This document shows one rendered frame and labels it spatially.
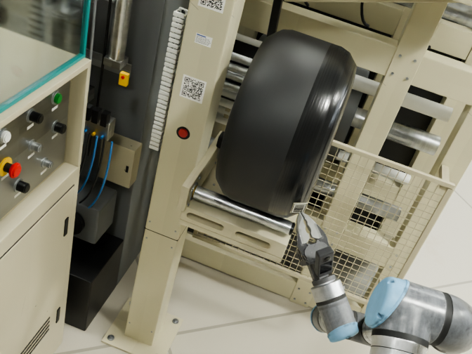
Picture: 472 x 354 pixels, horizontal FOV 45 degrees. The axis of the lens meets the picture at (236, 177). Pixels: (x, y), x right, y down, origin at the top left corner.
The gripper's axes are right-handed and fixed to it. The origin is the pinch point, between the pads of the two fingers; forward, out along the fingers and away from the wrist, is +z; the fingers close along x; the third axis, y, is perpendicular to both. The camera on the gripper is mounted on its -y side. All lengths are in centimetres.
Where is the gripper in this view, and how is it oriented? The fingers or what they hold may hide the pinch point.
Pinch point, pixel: (302, 215)
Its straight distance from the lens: 169.3
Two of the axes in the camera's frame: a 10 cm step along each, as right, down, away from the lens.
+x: 9.3, -3.0, 2.1
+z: -3.3, -9.3, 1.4
